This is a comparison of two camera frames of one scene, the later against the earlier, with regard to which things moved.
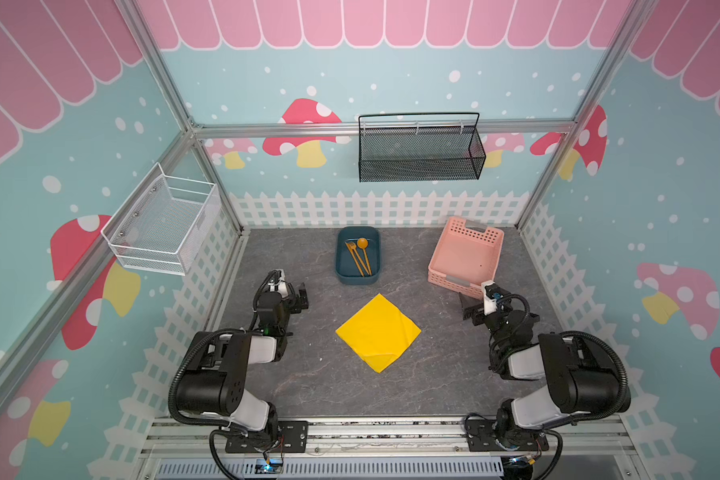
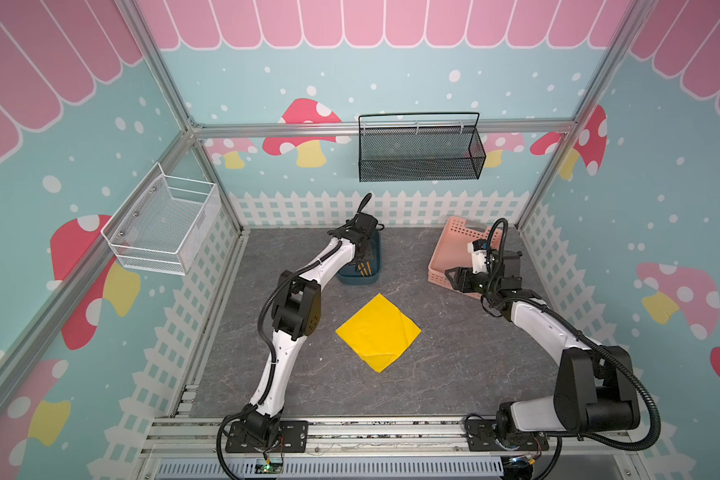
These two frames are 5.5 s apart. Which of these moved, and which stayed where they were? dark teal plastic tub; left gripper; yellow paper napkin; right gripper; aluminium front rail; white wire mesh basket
Moved: left gripper; right gripper
Stayed: white wire mesh basket; aluminium front rail; dark teal plastic tub; yellow paper napkin
